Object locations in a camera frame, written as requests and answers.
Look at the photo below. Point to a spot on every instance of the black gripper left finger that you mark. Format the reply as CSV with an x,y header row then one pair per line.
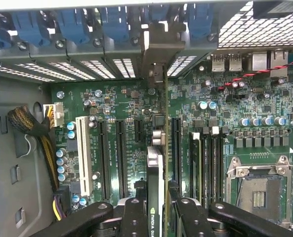
x,y
134,217

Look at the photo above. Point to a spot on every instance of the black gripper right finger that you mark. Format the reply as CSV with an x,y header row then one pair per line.
x,y
193,219

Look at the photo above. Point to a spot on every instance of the installed RAM stick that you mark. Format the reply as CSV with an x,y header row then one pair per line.
x,y
199,172

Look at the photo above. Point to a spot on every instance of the CPU socket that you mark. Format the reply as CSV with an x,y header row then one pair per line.
x,y
260,192

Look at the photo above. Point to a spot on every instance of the white expansion slot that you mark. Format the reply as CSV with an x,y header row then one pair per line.
x,y
84,153

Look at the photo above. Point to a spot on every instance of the green motherboard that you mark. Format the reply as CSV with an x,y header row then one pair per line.
x,y
126,103

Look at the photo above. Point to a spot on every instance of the open black PC case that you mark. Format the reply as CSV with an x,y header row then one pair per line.
x,y
17,153

